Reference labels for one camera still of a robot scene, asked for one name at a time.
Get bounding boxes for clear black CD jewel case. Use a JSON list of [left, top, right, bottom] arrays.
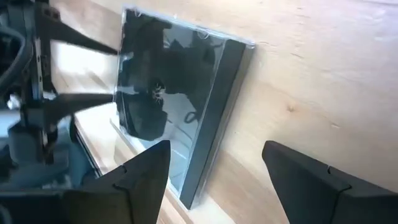
[[110, 6, 256, 210]]

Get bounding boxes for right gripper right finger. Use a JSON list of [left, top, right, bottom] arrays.
[[262, 140, 398, 224]]

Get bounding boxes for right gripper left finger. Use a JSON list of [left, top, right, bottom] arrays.
[[0, 140, 171, 224]]

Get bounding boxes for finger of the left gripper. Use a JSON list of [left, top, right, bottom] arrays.
[[46, 93, 114, 125], [39, 12, 119, 55]]

